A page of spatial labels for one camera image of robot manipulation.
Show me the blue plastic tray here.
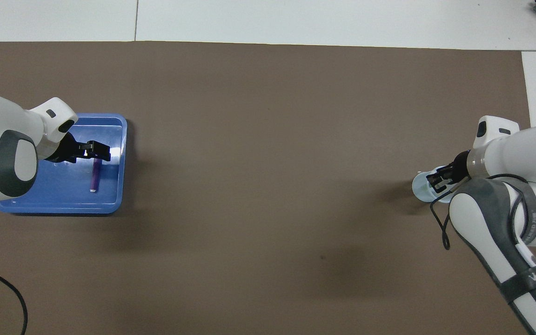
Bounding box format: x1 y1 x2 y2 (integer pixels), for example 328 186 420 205
0 113 128 214

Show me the brown table mat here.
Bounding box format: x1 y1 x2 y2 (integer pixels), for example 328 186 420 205
0 41 536 335

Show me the translucent plastic pen cup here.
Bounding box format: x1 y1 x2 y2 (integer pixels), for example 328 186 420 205
411 170 455 204

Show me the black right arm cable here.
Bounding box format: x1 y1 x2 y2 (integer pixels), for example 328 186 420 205
429 173 531 250

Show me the purple marker pen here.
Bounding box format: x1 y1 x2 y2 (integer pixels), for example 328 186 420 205
90 158 102 194

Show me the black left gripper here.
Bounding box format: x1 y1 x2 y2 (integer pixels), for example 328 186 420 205
56 133 112 164

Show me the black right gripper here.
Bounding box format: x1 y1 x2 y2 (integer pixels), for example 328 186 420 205
427 151 471 194

